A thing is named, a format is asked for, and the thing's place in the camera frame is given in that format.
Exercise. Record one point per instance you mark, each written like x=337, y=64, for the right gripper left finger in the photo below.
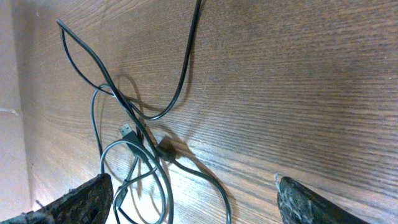
x=89, y=203

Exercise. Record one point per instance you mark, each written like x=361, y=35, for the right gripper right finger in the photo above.
x=298, y=204

